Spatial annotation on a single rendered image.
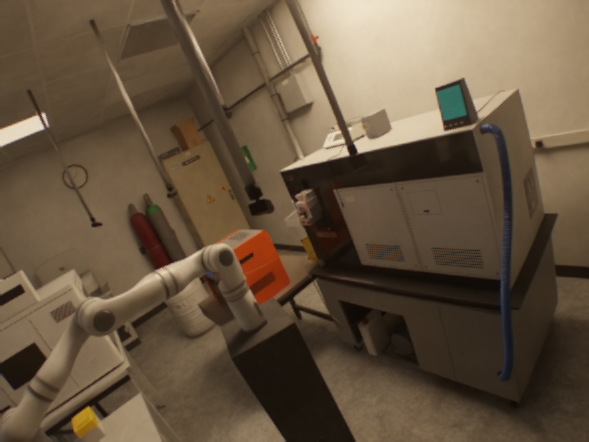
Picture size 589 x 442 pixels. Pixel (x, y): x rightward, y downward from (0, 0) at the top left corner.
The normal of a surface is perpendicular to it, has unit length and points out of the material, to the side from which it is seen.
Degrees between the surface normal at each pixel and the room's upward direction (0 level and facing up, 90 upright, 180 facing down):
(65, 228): 90
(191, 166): 90
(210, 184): 90
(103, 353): 90
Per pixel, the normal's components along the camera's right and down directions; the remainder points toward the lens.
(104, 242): 0.56, -0.03
